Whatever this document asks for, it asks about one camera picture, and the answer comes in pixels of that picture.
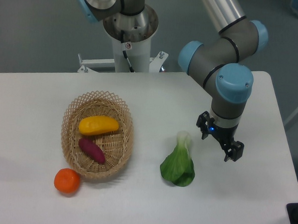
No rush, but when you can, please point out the orange tangerine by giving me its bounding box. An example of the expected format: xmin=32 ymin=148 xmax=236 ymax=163
xmin=54 ymin=168 xmax=81 ymax=194

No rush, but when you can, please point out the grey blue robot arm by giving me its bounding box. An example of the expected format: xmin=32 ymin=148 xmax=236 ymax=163
xmin=77 ymin=0 xmax=269 ymax=161

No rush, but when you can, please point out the green bok choy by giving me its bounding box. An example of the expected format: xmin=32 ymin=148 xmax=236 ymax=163
xmin=160 ymin=131 xmax=195 ymax=187

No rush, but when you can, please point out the yellow mango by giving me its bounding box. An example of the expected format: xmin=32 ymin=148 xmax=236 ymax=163
xmin=78 ymin=115 xmax=119 ymax=136

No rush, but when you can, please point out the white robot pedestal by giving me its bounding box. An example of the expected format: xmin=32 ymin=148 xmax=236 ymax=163
xmin=76 ymin=2 xmax=171 ymax=78

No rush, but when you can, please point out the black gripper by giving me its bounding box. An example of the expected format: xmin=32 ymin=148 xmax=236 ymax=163
xmin=196 ymin=111 xmax=244 ymax=162

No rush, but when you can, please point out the woven wicker basket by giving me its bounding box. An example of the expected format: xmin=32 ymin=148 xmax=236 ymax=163
xmin=61 ymin=91 xmax=134 ymax=180

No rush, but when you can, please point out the black device at table edge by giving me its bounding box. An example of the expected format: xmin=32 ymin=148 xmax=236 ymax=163
xmin=286 ymin=202 xmax=298 ymax=224

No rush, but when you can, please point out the purple sweet potato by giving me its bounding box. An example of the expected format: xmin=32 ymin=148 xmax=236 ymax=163
xmin=78 ymin=138 xmax=106 ymax=164

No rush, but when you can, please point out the black cable on pedestal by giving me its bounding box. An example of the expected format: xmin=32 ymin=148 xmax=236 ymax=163
xmin=118 ymin=29 xmax=138 ymax=73

